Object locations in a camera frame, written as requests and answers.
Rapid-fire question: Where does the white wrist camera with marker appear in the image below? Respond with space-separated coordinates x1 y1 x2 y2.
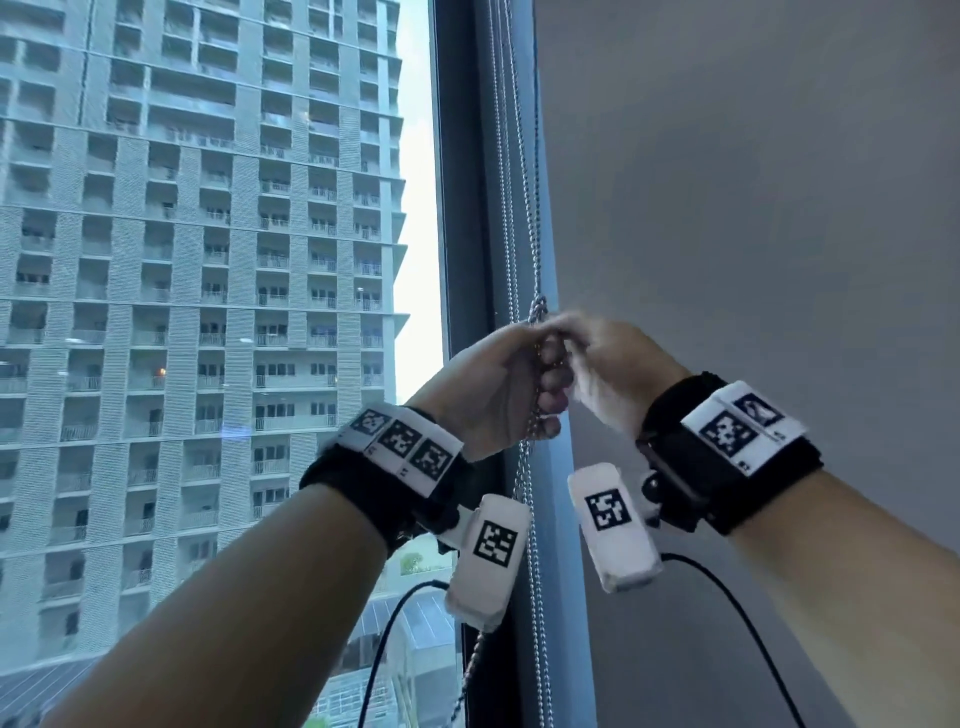
567 462 666 596
444 492 534 634

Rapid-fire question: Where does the person's right forearm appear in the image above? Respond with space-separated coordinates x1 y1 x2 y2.
723 468 960 728

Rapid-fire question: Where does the low building with glass roof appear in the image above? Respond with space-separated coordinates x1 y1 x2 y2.
0 573 462 728

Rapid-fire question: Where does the person's right hand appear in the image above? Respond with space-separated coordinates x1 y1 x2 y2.
540 310 692 441

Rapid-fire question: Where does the black cable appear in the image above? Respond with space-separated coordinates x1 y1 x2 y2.
357 579 452 728
658 552 790 728

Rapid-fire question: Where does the dark window frame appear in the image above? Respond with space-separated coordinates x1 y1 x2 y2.
431 0 601 728

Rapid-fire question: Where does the metal bead chain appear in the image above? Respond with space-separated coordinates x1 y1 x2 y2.
447 0 560 728
485 0 555 728

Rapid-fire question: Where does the person's left forearm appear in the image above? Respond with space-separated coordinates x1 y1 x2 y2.
41 483 412 728

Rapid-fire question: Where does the grey roller blind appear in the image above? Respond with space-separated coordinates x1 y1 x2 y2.
531 0 960 728

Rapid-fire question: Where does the black wristband with marker tags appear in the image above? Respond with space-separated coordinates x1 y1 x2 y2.
299 403 475 558
635 372 825 538

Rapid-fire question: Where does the grey high-rise building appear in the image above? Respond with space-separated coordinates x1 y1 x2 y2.
0 0 412 665

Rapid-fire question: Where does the person's left hand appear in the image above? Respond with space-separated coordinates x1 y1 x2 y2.
406 321 575 462

